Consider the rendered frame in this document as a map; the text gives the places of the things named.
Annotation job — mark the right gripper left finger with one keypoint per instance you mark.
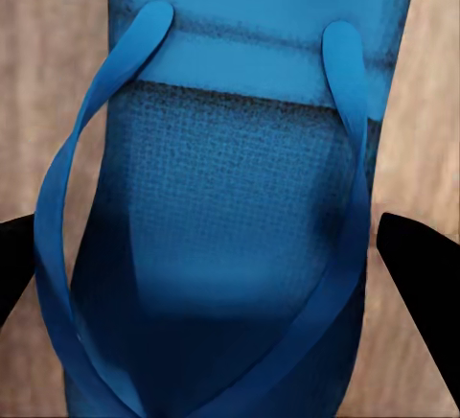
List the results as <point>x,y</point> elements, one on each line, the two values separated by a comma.
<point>17,262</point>

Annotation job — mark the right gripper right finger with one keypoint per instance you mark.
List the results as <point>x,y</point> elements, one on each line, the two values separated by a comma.
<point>425,265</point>

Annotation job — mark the sandal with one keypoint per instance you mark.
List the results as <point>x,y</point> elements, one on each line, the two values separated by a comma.
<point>222,269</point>

